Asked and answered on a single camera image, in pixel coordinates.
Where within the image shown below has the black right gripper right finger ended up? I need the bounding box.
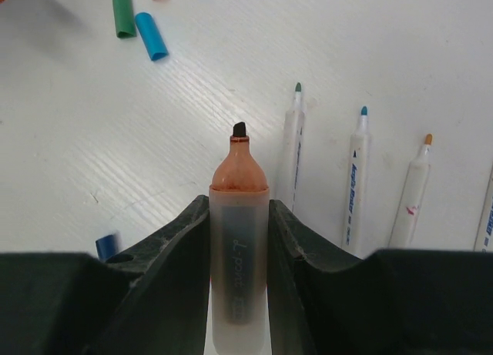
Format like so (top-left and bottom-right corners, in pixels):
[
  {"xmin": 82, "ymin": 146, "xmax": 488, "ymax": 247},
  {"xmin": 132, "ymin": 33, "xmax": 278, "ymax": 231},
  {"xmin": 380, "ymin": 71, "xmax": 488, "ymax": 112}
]
[{"xmin": 267, "ymin": 200, "xmax": 370, "ymax": 354}]

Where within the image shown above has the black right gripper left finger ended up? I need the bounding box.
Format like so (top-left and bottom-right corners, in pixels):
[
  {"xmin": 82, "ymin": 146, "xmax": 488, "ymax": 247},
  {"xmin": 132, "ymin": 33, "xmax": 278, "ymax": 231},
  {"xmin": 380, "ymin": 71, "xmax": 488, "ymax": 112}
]
[{"xmin": 92, "ymin": 195, "xmax": 210, "ymax": 354}]

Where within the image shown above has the sky blue marker pen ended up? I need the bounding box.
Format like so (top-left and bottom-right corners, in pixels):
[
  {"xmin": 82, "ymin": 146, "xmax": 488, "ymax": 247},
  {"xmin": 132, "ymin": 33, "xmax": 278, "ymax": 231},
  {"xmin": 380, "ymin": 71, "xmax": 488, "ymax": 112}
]
[{"xmin": 341, "ymin": 106, "xmax": 371, "ymax": 255}]

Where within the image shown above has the orange cap highlighter pen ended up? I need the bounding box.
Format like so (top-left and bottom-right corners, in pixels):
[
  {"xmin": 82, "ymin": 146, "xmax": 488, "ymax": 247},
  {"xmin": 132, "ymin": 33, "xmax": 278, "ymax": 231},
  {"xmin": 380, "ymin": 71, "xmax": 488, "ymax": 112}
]
[{"xmin": 209, "ymin": 122, "xmax": 270, "ymax": 354}]

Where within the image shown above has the peach marker pen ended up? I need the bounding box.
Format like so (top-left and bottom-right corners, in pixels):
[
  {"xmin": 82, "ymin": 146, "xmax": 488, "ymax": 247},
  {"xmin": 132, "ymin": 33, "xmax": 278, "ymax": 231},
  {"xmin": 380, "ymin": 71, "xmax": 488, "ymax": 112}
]
[{"xmin": 388, "ymin": 133, "xmax": 433, "ymax": 249}]

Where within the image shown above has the green marker pen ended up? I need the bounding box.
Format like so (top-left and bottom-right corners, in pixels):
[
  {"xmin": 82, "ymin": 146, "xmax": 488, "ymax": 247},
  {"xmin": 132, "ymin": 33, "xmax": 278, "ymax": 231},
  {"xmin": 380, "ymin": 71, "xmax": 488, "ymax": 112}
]
[{"xmin": 274, "ymin": 82, "xmax": 305, "ymax": 212}]

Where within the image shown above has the light blue marker pen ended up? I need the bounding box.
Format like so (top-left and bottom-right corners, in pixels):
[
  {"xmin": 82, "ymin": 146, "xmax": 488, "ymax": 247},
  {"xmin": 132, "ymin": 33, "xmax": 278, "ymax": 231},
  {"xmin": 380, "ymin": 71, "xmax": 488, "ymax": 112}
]
[{"xmin": 474, "ymin": 171, "xmax": 493, "ymax": 253}]

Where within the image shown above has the sky blue pen cap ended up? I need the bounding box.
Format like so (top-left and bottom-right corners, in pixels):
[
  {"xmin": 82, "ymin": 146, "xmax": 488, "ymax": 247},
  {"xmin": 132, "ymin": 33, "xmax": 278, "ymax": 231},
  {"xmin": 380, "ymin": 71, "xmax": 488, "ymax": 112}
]
[{"xmin": 135, "ymin": 12, "xmax": 169, "ymax": 61}]

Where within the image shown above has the green pen cap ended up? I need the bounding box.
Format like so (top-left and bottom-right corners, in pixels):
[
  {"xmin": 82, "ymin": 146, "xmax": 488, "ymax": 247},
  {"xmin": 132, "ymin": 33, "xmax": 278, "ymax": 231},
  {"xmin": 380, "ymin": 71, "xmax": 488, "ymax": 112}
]
[{"xmin": 112, "ymin": 0, "xmax": 136, "ymax": 39}]

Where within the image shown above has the navy blue marker pen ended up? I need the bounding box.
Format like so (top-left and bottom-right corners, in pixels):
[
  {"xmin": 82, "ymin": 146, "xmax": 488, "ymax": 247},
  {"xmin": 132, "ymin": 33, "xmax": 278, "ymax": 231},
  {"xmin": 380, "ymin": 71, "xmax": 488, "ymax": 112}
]
[{"xmin": 95, "ymin": 231, "xmax": 121, "ymax": 262}]

